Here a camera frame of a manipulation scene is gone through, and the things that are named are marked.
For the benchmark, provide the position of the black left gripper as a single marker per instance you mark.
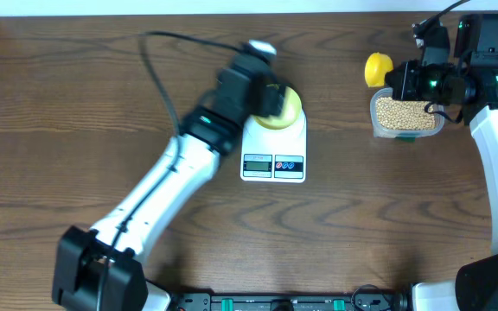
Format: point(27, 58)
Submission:
point(271, 101)

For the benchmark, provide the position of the pale yellow bowl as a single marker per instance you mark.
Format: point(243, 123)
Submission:
point(291, 108)

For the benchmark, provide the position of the soybeans in container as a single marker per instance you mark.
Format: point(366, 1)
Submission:
point(403, 115)

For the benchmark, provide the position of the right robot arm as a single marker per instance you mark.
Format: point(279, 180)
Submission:
point(464, 73)

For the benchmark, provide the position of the white digital kitchen scale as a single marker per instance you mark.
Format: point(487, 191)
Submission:
point(274, 155)

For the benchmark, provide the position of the clear plastic container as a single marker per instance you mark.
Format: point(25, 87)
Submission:
point(380, 131)

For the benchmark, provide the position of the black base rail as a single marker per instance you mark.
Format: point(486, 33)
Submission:
point(366, 300)

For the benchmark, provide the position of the yellow measuring scoop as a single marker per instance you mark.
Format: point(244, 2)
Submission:
point(376, 68)

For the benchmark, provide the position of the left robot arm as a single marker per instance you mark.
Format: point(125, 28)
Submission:
point(102, 268)

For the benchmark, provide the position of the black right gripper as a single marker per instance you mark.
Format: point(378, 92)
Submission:
point(404, 89)

